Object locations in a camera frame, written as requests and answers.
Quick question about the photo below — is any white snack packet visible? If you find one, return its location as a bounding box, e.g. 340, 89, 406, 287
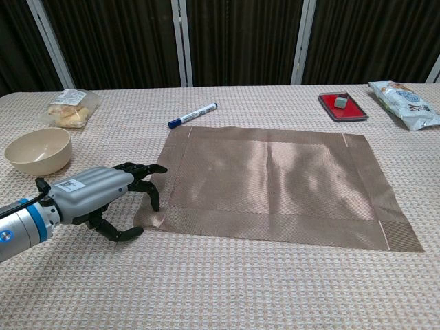
368, 80, 440, 131

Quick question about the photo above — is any red ink pad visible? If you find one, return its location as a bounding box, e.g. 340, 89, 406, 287
318, 91, 370, 122

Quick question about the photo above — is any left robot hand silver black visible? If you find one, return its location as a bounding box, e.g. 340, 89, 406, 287
47, 162, 168, 243

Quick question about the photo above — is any white marker with blue cap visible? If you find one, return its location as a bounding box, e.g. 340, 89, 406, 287
167, 102, 219, 129

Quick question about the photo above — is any grey partition frame post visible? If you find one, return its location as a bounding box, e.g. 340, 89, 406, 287
291, 0, 317, 85
26, 0, 76, 89
424, 56, 440, 84
170, 0, 193, 87

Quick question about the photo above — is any black left hand cable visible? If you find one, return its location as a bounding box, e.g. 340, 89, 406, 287
0, 177, 52, 217

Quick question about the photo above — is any beige bowl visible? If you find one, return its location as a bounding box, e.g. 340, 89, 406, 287
3, 127, 74, 175

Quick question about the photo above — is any clear bag of biscuits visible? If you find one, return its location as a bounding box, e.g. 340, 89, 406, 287
37, 88, 101, 129

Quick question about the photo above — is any brown woven placemat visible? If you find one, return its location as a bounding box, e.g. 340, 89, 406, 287
133, 125, 426, 254

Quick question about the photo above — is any beige waffle tablecloth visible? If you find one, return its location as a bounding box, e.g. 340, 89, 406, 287
0, 82, 440, 330

